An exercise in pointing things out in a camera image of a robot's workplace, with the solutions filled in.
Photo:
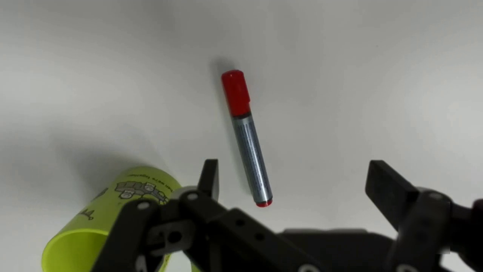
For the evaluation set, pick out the lime green mug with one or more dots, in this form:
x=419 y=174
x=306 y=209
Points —
x=96 y=216

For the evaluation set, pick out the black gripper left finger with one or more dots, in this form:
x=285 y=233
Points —
x=211 y=178

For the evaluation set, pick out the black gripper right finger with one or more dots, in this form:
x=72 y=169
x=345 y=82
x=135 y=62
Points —
x=392 y=194

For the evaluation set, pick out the red capped silver marker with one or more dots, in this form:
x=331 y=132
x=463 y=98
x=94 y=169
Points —
x=250 y=145

